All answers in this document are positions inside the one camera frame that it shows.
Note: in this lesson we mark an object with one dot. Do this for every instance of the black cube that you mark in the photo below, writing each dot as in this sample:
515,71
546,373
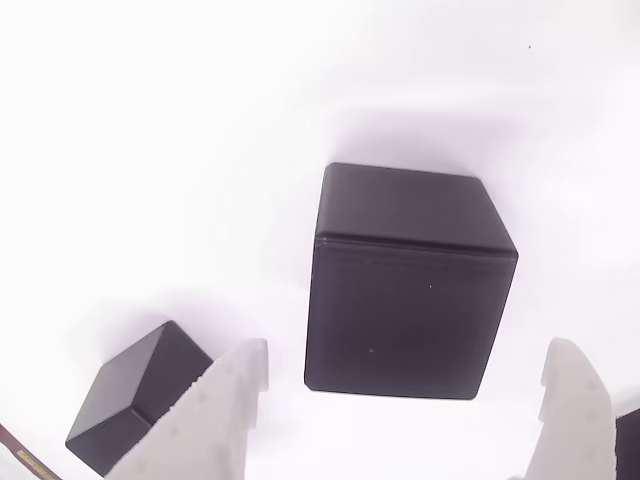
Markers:
125,380
410,300
630,440

